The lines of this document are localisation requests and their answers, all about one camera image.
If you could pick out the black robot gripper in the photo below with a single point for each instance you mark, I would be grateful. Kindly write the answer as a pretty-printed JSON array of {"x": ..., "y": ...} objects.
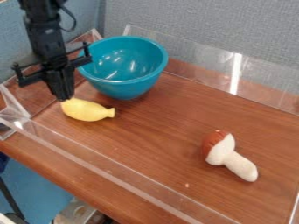
[{"x": 52, "y": 61}]

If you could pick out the brown white toy mushroom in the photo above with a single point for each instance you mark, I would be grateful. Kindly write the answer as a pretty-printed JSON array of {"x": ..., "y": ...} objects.
[{"x": 218, "y": 150}]

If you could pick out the blue plastic bowl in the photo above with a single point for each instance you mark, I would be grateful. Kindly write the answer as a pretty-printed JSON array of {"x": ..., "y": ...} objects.
[{"x": 126, "y": 67}]

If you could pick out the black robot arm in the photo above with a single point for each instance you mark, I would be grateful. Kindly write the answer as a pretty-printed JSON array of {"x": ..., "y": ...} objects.
[{"x": 43, "y": 9}]

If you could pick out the grey metal bracket under table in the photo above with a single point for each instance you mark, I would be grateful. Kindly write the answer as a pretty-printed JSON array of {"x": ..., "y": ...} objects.
[{"x": 79, "y": 213}]

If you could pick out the yellow toy banana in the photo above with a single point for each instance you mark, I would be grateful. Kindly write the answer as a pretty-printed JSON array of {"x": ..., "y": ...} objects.
[{"x": 86, "y": 110}]

